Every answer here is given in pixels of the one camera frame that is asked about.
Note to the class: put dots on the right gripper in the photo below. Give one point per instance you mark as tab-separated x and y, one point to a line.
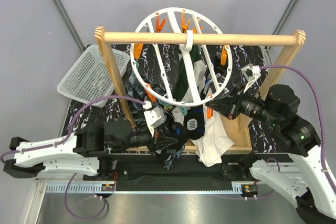
228	105

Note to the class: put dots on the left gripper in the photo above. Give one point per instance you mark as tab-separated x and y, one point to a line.
158	141

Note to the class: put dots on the orange clothes peg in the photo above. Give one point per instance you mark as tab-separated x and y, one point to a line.
148	89
210	113

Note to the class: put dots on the black blue sock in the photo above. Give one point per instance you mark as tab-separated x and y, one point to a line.
194	121

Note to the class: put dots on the white round clip hanger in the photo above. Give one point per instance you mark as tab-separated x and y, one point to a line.
194	59

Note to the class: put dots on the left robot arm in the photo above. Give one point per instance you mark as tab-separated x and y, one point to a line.
87	151

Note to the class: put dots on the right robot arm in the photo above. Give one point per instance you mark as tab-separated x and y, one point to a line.
315	201

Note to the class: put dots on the dark patterned garment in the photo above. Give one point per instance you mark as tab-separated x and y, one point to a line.
169	155

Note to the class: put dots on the white cloth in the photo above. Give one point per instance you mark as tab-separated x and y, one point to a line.
214	142

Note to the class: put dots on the white plastic mesh basket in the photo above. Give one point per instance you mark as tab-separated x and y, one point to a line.
88	79

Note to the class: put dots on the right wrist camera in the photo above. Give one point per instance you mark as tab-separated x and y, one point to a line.
252	74

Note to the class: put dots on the wooden hanging rack frame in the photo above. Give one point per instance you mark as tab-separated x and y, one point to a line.
237	129

